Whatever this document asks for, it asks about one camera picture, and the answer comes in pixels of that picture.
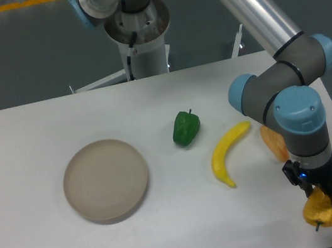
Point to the yellow toy banana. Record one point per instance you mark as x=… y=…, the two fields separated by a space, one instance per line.
x=218 y=160

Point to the orange toy fruit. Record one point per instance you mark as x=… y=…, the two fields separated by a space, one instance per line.
x=275 y=142

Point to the yellow toy pepper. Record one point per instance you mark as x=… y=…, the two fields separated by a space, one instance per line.
x=318 y=209

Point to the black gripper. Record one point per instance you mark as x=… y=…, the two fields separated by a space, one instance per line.
x=306 y=177

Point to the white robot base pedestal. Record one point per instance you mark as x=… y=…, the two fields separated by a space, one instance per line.
x=141 y=44

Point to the green toy pepper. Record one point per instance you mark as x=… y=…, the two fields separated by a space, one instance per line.
x=186 y=126

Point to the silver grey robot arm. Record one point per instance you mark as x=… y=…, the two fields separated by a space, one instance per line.
x=281 y=98

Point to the beige round plate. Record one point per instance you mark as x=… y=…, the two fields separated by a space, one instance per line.
x=106 y=181

